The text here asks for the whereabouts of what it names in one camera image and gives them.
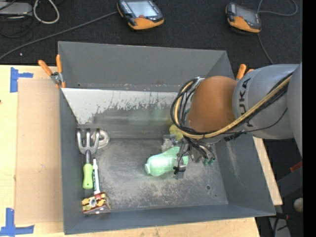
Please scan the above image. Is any yellow-green toy fruit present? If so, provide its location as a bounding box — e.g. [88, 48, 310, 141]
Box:
[168, 124, 184, 141]

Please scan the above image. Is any grey metal bin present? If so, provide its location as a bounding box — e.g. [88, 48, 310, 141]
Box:
[57, 40, 277, 236]

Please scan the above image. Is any green plastic bottle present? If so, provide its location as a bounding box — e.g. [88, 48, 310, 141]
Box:
[144, 146, 190, 177]

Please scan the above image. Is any white marker pen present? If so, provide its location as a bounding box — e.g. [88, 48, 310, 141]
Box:
[91, 158, 102, 195]

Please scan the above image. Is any red and yellow small box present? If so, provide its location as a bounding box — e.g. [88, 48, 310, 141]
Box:
[81, 191, 112, 215]

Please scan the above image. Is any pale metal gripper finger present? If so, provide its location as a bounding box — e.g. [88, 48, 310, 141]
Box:
[175, 157, 187, 180]
[161, 134, 179, 154]

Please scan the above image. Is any brown cardboard board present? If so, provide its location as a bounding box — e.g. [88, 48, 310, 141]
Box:
[14, 78, 65, 226]

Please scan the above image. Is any green-handled metal garden fork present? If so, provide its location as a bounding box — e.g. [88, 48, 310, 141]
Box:
[76, 128, 101, 190]

